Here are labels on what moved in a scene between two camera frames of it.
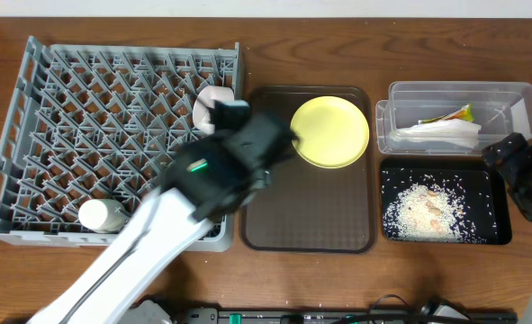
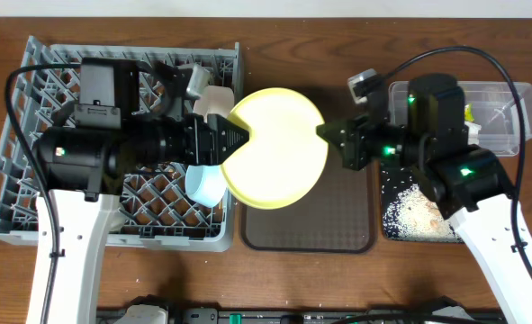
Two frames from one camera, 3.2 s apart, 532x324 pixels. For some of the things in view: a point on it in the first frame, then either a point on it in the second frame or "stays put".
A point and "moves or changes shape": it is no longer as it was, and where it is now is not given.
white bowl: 205,96 stays put
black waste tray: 479,191 -> 409,212
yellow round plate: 334,132 moves or changes shape
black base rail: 167,312 stays put
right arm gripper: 527,154 -> 356,147
